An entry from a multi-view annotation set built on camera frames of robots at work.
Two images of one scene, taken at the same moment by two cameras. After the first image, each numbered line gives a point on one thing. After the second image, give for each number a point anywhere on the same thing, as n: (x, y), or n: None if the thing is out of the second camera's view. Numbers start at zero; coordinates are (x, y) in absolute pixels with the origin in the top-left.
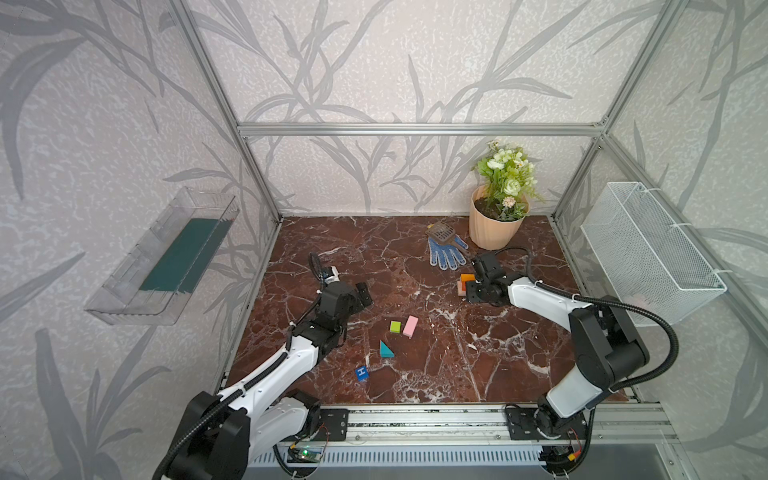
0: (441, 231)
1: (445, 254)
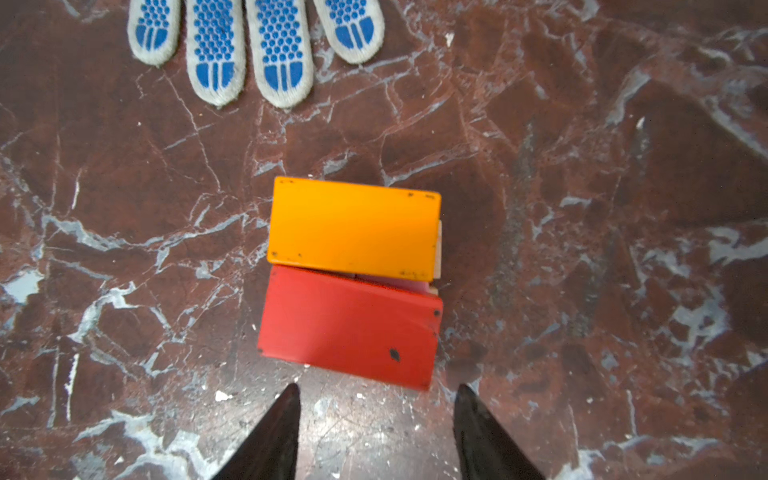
0: None
1: (280, 40)
